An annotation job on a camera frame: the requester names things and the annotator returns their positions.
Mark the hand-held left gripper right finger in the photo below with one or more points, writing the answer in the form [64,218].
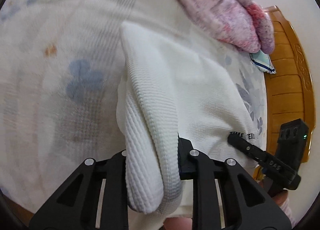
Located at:
[185,160]

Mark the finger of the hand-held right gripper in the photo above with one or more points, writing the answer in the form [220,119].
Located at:
[245,146]
[271,182]

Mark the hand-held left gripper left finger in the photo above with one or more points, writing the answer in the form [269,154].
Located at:
[117,167]

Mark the white button jacket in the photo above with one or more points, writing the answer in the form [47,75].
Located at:
[190,89]

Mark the person's right forearm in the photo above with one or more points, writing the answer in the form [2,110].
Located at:
[285,210]

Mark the person's legs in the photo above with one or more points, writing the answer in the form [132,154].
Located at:
[178,223]

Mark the wooden headboard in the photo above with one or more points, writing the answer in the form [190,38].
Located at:
[285,82]

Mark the striped teal pillow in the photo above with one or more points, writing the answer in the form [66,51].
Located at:
[262,61]

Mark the purple floral quilt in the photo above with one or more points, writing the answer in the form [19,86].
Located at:
[225,14]

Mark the floral bed sheet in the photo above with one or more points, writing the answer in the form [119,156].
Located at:
[62,32]

